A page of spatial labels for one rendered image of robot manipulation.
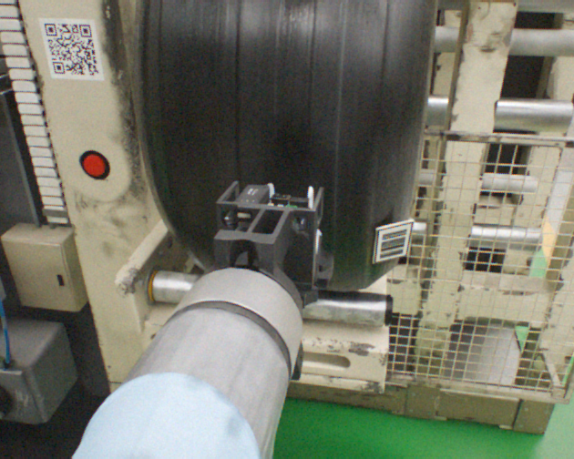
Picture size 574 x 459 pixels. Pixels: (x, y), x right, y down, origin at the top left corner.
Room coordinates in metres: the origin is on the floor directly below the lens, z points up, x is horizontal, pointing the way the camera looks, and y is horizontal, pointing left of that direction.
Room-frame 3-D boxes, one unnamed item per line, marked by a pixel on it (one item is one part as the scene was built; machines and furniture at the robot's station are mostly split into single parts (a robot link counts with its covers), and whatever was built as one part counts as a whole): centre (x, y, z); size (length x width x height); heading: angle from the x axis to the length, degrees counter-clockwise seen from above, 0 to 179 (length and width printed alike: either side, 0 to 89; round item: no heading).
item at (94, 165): (0.70, 0.27, 1.06); 0.03 x 0.02 x 0.03; 80
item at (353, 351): (0.60, 0.03, 0.83); 0.36 x 0.09 x 0.06; 80
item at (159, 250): (0.77, 0.18, 0.90); 0.40 x 0.03 x 0.10; 170
